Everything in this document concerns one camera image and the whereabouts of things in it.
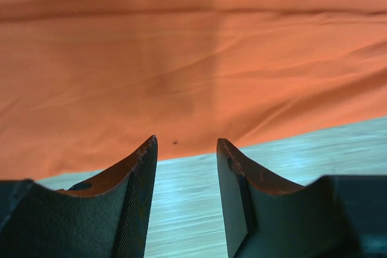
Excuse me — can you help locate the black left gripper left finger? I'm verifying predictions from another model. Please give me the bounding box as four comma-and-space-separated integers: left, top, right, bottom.
1, 136, 158, 257

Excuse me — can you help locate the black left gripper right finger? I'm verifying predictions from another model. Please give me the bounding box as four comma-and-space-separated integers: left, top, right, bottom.
216, 138, 386, 258

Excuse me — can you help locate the orange t shirt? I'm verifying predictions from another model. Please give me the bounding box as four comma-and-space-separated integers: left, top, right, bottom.
1, 0, 386, 179

